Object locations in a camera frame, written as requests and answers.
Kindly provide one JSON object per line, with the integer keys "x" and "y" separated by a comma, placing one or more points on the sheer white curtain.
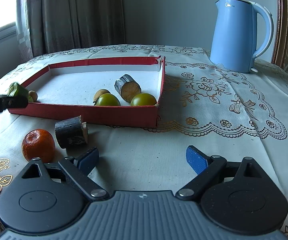
{"x": 23, "y": 30}

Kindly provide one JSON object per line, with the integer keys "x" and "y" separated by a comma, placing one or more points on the light blue electric kettle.
{"x": 234, "y": 44}

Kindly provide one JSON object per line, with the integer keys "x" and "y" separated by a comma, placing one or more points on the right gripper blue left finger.
{"x": 87, "y": 161}

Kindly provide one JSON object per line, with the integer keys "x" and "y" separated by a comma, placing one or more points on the dark sugarcane piece large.
{"x": 72, "y": 132}

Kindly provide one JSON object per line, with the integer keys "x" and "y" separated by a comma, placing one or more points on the red shallow cardboard box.
{"x": 114, "y": 91}

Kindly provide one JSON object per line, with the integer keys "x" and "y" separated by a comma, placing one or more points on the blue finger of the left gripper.
{"x": 10, "y": 102}

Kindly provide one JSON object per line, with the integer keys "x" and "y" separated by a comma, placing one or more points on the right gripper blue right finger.
{"x": 197, "y": 160}

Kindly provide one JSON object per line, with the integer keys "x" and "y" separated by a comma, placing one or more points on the dark brown curtain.
{"x": 58, "y": 25}

